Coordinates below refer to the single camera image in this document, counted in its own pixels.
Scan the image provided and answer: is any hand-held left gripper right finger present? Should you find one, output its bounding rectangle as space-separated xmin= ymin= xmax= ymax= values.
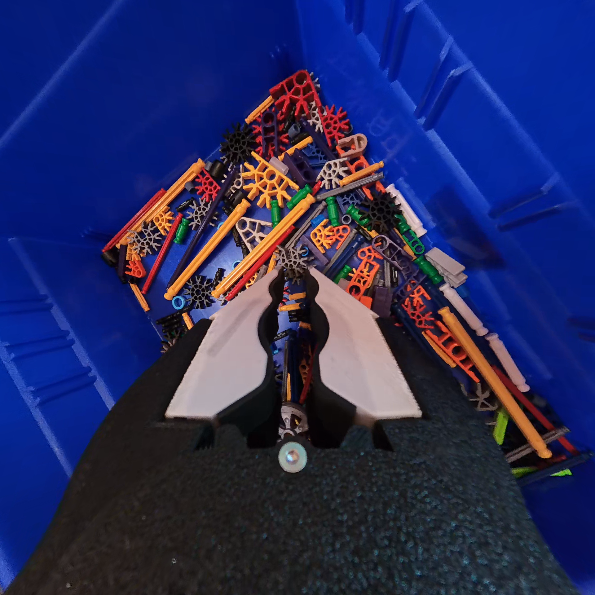
xmin=303 ymin=268 xmax=424 ymax=433

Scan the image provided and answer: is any grey snowflake connector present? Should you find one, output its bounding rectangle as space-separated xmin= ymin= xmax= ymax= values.
xmin=274 ymin=246 xmax=317 ymax=284

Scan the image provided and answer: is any pile of colourful construction pieces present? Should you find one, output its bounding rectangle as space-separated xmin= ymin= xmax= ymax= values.
xmin=101 ymin=70 xmax=591 ymax=479

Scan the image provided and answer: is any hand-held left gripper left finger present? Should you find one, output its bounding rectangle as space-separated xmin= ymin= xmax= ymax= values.
xmin=164 ymin=268 xmax=286 ymax=430

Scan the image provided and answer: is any blue plastic bin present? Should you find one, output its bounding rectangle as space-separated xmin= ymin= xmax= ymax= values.
xmin=0 ymin=0 xmax=595 ymax=577

